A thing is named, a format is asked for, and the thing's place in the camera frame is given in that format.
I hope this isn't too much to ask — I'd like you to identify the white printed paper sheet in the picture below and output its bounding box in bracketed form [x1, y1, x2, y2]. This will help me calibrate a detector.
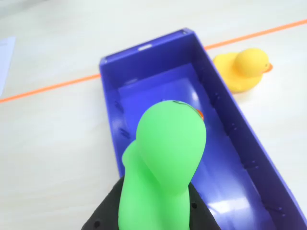
[0, 35, 17, 95]

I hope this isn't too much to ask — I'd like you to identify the orange tape line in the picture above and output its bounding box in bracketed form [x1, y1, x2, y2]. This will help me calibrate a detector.
[0, 19, 307, 104]

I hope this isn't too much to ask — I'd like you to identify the yellow rubber duck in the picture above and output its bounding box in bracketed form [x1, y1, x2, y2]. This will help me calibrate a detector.
[213, 47, 273, 93]

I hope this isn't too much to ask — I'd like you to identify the green rubber duck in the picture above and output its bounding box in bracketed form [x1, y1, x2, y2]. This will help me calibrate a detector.
[118, 99, 207, 230]

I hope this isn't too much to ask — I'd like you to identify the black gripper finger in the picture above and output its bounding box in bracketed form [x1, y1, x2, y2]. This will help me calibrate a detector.
[188, 182, 222, 230]
[81, 177, 125, 230]

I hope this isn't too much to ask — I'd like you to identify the blue plastic box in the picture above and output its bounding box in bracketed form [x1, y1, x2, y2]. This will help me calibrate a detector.
[99, 27, 307, 230]

